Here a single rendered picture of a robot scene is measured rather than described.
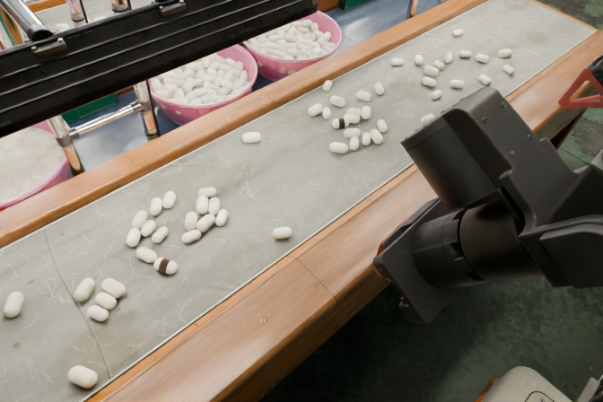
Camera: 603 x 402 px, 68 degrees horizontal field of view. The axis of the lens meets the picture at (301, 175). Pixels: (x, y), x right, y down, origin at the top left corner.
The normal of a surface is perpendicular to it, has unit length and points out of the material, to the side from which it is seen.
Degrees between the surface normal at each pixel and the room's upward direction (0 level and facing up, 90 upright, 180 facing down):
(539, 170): 28
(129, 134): 0
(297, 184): 0
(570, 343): 0
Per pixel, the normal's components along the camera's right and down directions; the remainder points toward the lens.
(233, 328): 0.07, -0.66
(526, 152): 0.34, -0.37
